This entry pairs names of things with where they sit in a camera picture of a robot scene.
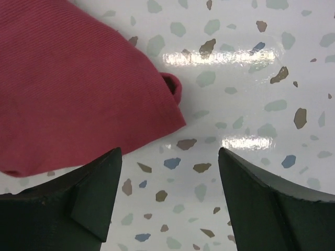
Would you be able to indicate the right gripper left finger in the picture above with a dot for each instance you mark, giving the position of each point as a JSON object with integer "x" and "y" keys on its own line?
{"x": 70, "y": 212}

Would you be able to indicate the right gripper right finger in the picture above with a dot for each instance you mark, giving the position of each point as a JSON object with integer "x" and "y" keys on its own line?
{"x": 268, "y": 212}

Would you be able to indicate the red tank top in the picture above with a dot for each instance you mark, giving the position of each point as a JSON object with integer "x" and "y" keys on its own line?
{"x": 73, "y": 88}

